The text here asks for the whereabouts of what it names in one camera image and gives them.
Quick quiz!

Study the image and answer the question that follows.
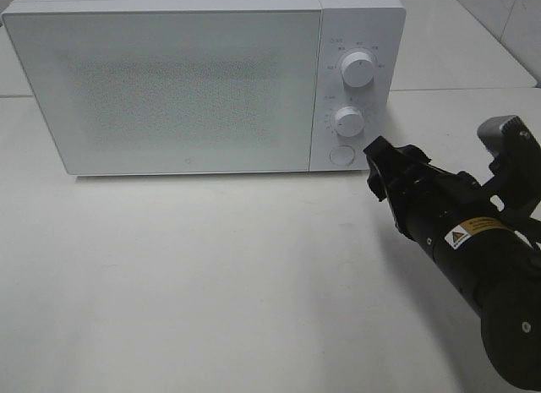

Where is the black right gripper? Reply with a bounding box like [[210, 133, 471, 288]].
[[363, 115, 540, 258]]

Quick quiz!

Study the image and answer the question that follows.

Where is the white timer knob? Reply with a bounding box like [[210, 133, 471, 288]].
[[334, 106, 365, 138]]

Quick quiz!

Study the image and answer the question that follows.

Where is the upper white power knob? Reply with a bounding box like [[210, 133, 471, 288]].
[[339, 48, 376, 88]]

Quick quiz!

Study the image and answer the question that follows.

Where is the white microwave door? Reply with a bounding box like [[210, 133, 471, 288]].
[[5, 10, 320, 176]]

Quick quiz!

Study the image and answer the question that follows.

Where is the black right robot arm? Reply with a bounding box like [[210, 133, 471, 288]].
[[364, 115, 540, 390]]

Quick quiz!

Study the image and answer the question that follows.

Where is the white microwave oven body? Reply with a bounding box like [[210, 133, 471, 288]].
[[1, 0, 407, 175]]

